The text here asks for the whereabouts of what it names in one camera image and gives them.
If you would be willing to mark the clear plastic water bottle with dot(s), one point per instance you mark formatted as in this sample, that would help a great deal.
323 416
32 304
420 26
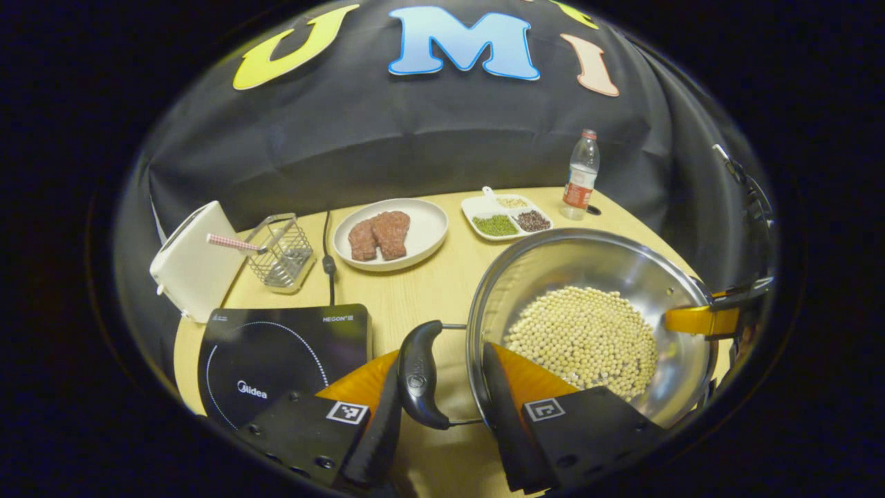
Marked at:
579 187

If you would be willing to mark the pile of green mung beans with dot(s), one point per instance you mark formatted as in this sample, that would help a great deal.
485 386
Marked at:
495 225

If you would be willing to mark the white divided dish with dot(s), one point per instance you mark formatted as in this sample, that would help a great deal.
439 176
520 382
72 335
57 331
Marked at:
473 206

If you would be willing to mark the black induction cooktop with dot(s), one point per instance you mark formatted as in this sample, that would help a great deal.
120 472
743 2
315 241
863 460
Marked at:
276 346

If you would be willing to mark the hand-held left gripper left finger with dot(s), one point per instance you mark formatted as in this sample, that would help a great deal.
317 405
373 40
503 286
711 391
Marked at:
377 449

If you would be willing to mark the black backdrop cloth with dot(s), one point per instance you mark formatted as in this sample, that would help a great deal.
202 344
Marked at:
415 131

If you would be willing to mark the stainless steel pot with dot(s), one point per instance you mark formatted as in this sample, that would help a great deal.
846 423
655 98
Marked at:
588 263

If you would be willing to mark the red striped stick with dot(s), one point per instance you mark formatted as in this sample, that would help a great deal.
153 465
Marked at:
231 242

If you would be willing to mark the pile of dark red beans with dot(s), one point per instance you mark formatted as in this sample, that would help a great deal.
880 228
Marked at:
533 220

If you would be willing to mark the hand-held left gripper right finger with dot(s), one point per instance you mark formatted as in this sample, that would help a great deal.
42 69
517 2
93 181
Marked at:
511 443

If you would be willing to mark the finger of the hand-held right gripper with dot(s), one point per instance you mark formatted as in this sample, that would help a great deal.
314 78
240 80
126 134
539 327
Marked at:
698 321

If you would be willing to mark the pile of yellow soybeans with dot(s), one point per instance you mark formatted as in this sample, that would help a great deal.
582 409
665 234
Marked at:
588 339

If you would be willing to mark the white toaster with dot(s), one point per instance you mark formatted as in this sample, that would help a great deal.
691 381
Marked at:
193 270

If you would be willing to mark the round white plate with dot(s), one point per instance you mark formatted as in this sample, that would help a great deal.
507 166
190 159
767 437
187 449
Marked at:
429 225

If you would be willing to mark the small heap of pale beans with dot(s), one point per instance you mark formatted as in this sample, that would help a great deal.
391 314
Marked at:
511 203

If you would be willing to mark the small white spoon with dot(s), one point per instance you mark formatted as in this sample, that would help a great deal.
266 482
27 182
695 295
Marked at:
492 197

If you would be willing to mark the brown meat slice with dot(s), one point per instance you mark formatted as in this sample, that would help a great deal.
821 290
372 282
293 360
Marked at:
362 241
392 234

